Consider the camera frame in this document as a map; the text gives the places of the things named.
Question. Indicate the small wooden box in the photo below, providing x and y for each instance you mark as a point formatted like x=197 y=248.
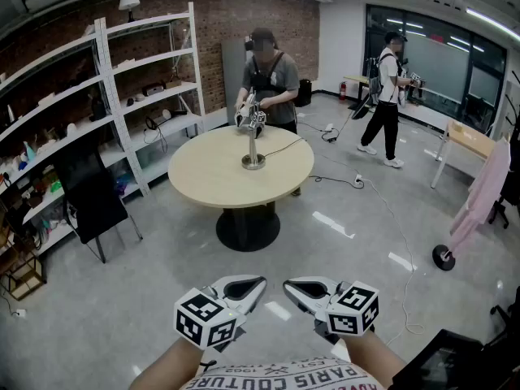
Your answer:
x=174 y=83

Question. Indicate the person's left forearm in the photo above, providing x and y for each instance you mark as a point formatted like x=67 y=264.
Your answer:
x=166 y=368

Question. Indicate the silver desk lamp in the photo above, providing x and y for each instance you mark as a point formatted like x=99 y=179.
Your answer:
x=252 y=148

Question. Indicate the person's white printed shirt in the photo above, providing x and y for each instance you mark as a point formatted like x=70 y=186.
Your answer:
x=284 y=378

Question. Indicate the black vase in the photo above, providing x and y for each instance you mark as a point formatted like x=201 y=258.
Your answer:
x=98 y=110

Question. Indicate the round wooden table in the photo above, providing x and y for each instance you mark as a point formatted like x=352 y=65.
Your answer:
x=211 y=177

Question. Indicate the black floor speaker box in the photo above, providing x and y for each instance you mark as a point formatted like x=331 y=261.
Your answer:
x=303 y=93

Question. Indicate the blue purple plastic toy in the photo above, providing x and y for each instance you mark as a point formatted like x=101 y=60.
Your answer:
x=122 y=186

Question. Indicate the black office chair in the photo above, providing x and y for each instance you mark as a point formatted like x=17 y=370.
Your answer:
x=89 y=193

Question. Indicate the white power strip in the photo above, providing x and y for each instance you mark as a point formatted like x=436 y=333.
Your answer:
x=358 y=180

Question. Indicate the grey refrigerator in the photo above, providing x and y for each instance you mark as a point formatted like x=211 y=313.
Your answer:
x=233 y=67

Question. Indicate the black swivel chair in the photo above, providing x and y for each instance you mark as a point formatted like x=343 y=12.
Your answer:
x=508 y=201

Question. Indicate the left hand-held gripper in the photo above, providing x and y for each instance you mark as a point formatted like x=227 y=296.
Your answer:
x=203 y=319

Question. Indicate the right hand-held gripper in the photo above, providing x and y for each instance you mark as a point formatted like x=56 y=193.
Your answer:
x=353 y=311

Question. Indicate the pink garment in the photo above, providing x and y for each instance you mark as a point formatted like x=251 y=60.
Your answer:
x=483 y=193

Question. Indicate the ceiling tube light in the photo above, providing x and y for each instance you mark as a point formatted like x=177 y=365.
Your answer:
x=491 y=20

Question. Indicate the white wall plug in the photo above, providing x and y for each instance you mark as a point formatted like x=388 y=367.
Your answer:
x=19 y=313

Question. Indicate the red fire extinguisher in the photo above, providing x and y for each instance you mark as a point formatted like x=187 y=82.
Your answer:
x=343 y=91

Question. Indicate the person's right forearm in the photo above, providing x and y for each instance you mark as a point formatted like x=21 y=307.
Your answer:
x=373 y=360

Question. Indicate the black chest-mounted screen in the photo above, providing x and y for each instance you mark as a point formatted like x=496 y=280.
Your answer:
x=434 y=364

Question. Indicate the black lamp with white shade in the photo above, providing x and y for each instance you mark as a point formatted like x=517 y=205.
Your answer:
x=166 y=116

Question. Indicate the black coat rack base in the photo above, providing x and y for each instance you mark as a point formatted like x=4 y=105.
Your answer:
x=443 y=258

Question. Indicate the grey metal radio box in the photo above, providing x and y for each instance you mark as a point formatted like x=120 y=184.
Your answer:
x=153 y=89

